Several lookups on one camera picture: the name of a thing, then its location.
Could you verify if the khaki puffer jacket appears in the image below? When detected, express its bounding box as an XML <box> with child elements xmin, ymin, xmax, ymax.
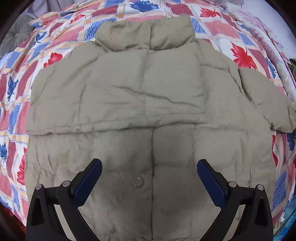
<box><xmin>25</xmin><ymin>16</ymin><xmax>295</xmax><ymax>240</ymax></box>

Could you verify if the pink floral folded blanket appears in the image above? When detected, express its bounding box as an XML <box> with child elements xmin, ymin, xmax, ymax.
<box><xmin>222</xmin><ymin>3</ymin><xmax>295</xmax><ymax>101</ymax></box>

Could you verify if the olive green crumpled garment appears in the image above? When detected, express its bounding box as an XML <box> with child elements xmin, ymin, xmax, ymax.
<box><xmin>288</xmin><ymin>58</ymin><xmax>296</xmax><ymax>79</ymax></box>

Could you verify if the leaf patterned patchwork quilt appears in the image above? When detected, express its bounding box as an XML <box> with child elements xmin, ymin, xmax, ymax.
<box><xmin>1</xmin><ymin>1</ymin><xmax>288</xmax><ymax>225</ymax></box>

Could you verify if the round green pleated cushion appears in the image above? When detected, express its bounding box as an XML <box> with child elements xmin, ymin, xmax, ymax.
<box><xmin>1</xmin><ymin>14</ymin><xmax>34</xmax><ymax>58</ymax></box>

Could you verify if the grey curtain left panel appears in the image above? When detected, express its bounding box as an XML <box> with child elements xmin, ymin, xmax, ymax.
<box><xmin>25</xmin><ymin>0</ymin><xmax>75</xmax><ymax>19</ymax></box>

